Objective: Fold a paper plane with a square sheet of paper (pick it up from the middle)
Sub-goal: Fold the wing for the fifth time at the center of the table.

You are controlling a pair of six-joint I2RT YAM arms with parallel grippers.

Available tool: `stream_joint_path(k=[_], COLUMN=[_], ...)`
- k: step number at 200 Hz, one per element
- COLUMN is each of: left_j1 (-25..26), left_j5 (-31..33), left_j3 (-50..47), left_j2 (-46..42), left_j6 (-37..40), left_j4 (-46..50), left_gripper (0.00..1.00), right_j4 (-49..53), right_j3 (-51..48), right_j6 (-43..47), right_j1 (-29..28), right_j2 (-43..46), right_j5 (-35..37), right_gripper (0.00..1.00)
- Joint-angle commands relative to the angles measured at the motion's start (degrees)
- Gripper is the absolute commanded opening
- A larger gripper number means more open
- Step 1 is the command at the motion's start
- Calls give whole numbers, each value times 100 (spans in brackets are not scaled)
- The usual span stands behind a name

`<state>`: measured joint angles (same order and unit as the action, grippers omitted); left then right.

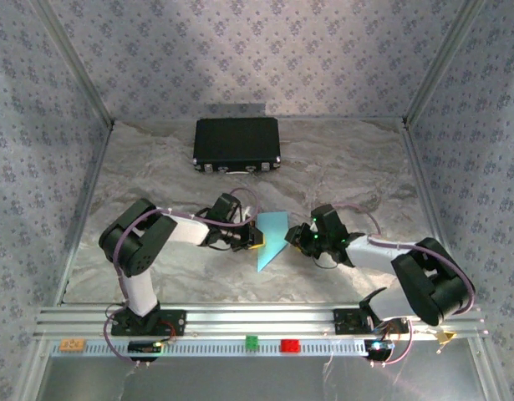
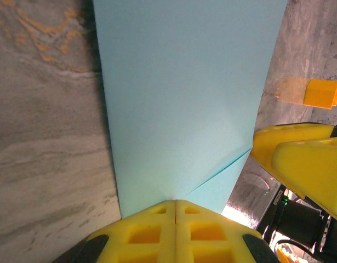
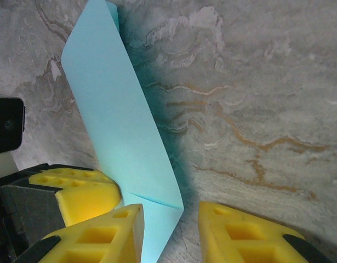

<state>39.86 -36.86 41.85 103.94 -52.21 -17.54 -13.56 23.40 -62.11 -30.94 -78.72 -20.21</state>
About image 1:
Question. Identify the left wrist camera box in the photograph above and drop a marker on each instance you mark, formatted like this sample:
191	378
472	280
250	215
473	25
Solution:
223	206

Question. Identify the black briefcase with metal corners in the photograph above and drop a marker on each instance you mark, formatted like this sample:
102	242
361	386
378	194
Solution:
235	140

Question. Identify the yellow triangular piece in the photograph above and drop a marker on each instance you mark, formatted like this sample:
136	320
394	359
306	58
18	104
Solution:
445	336

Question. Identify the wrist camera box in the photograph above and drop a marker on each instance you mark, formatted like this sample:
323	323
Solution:
223	206
329	221

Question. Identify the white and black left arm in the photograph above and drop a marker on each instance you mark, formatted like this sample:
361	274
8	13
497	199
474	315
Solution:
185	229

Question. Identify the green toy block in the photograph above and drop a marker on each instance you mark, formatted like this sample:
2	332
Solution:
252	342

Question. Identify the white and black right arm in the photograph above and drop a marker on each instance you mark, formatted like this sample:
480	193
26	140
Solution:
428	280

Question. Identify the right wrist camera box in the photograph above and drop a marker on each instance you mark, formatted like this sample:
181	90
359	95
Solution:
329	221

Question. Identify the red toy block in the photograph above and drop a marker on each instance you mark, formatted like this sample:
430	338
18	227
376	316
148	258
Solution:
290	346

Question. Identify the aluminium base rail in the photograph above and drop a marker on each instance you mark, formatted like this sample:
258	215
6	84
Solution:
261	317

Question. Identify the light blue paper sheet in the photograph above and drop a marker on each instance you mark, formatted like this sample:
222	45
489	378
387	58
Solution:
273	238

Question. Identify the orange toy block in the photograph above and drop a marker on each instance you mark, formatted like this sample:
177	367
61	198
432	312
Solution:
72	345

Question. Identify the black controller box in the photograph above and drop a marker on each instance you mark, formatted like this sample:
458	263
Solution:
141	346
380	348

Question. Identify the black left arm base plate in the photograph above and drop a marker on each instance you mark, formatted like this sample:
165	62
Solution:
173	321

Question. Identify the black left controller box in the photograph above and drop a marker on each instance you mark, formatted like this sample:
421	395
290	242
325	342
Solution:
141	346

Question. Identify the black right controller box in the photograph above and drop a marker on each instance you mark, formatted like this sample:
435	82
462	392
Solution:
380	348

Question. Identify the aluminium frame bar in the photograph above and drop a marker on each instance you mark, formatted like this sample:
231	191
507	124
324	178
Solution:
77	62
439	62
423	184
86	209

